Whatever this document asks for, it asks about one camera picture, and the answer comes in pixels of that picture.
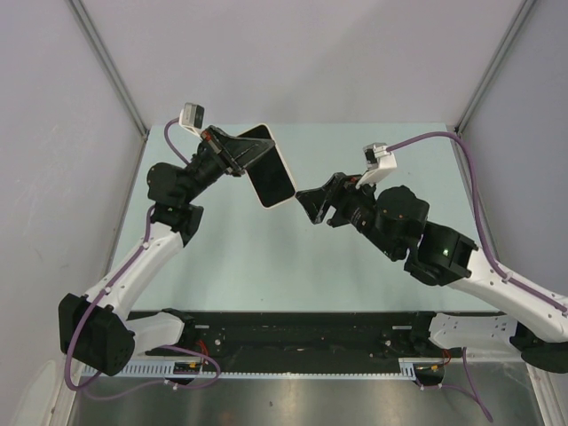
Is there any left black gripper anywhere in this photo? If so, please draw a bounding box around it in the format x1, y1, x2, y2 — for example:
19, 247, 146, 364
181, 126, 276, 204

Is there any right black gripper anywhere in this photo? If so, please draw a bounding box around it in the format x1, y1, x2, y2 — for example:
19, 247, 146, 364
295, 170, 399, 259

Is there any black phone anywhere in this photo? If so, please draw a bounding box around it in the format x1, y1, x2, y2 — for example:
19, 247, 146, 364
237, 123, 296, 209

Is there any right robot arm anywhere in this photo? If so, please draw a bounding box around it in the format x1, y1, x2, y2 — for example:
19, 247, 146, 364
296, 173, 567, 374

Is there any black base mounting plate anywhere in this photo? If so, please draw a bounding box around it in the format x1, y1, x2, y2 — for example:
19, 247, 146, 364
90, 310, 518, 386

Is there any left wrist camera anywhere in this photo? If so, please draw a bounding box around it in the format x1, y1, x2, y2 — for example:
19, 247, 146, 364
178, 102, 205, 136

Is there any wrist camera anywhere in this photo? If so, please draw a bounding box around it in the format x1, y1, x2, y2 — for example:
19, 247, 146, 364
356, 143, 398, 189
178, 102, 205, 136

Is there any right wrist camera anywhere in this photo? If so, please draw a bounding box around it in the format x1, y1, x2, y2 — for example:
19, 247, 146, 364
356, 143, 398, 189

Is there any right aluminium side rail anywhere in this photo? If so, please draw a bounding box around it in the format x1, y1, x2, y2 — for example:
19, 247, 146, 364
449, 132, 511, 287

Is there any aluminium front frame rail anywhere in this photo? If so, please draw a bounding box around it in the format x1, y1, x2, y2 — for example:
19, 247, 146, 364
64, 323, 545, 361

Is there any white slotted cable duct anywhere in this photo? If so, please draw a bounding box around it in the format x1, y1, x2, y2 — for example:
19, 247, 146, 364
82, 357, 418, 380

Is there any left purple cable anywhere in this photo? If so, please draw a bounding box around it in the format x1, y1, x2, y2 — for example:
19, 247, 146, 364
64, 117, 221, 401

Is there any purple cable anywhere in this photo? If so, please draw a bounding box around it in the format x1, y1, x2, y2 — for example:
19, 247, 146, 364
64, 117, 221, 401
390, 130, 568, 422

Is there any right aluminium frame post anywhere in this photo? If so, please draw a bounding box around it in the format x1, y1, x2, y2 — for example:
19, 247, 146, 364
453, 0, 540, 134

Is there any aluminium frame post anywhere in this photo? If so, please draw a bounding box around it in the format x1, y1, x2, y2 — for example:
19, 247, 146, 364
64, 0, 149, 141
453, 0, 540, 134

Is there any left aluminium frame post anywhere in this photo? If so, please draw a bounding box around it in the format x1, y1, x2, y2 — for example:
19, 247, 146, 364
64, 0, 149, 141

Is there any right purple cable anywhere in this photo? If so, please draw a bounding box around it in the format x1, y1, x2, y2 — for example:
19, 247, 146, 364
390, 130, 568, 422

